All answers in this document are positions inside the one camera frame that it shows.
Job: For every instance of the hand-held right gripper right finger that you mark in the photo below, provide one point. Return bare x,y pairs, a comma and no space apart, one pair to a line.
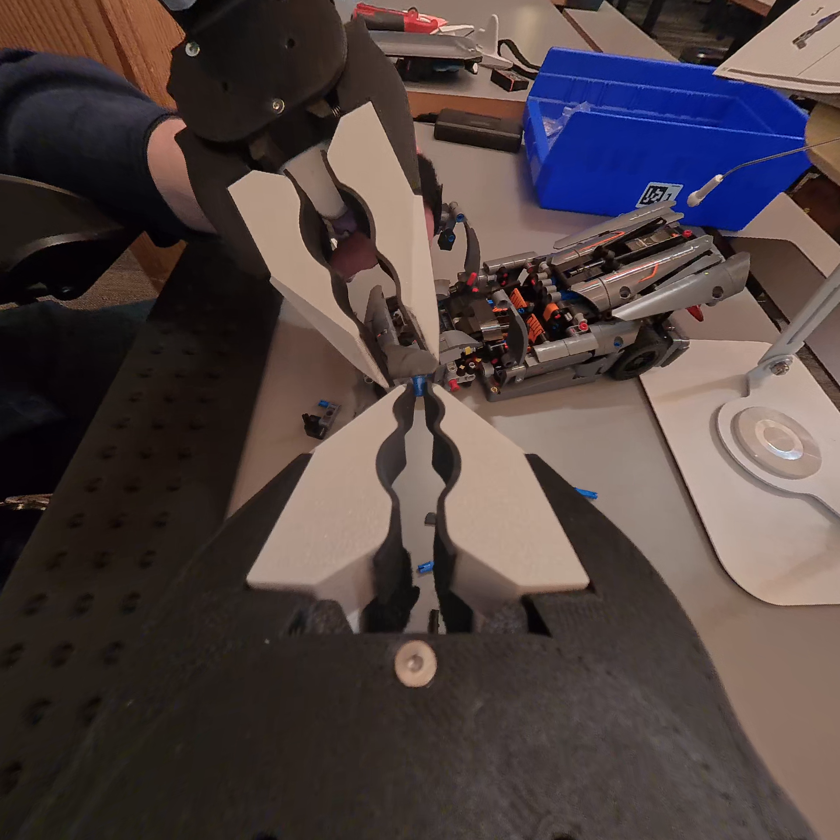
512,525

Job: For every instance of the blue storage bin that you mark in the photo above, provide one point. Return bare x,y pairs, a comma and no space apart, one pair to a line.
656,164

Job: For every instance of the blue lego pin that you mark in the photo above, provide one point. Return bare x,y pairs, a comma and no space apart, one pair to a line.
418,385

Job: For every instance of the white book stand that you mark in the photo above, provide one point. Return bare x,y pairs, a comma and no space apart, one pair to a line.
754,544

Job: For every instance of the wide wooden post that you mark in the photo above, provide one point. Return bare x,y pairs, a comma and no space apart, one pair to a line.
118,39

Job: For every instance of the grey curved lego panel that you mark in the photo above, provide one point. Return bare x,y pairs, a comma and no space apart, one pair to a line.
410,359

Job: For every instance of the small black box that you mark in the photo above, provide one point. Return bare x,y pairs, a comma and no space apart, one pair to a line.
510,80

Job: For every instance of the toy space shuttle model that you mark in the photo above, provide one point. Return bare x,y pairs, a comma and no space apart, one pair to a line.
426,43

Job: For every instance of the scattered loose lego pieces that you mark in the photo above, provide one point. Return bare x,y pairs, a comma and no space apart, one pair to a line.
321,420

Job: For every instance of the person's left forearm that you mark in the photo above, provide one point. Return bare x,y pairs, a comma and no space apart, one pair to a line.
79,118

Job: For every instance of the lego instruction booklet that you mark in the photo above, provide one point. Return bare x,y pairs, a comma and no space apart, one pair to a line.
787,59

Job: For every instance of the lego car model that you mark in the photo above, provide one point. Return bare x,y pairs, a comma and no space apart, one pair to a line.
571,348

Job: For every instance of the person's left hand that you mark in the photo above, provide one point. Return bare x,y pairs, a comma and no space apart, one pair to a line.
187,184

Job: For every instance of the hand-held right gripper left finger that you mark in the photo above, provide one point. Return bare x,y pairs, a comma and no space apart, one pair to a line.
315,525

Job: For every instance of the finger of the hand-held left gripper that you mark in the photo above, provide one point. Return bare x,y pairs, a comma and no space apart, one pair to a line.
387,184
289,249

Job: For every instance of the white printed tag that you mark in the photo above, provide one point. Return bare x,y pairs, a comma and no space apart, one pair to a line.
656,195

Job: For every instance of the black office chair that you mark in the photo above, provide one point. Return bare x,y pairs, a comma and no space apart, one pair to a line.
46,243

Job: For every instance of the black perforated board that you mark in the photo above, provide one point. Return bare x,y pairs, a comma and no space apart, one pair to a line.
131,426

